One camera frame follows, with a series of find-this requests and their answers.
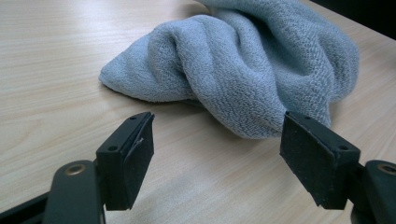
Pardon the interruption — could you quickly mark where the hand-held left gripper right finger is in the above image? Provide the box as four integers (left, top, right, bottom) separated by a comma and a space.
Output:
279, 110, 362, 211

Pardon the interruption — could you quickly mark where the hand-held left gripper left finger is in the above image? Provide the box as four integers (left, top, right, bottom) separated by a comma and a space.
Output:
95, 111, 156, 212

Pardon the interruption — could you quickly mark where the light blue towel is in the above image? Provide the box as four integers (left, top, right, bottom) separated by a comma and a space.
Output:
98, 0, 361, 140

